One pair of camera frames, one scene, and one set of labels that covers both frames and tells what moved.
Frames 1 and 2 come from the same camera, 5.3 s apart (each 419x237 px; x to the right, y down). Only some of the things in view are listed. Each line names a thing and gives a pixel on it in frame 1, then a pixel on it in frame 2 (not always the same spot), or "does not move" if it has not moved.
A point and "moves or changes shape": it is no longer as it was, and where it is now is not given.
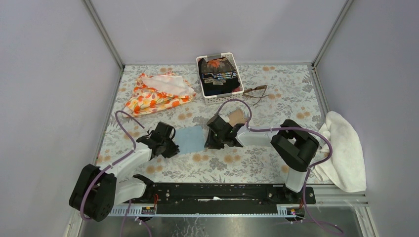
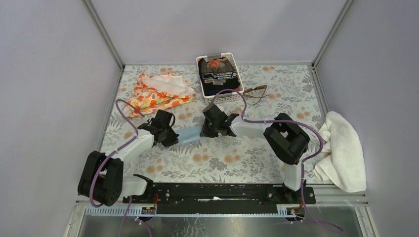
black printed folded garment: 218,76 does not move
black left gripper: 173,151 → 172,140
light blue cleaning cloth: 189,139 moves or changes shape
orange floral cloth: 152,94 does not move
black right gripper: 210,142 → 206,133
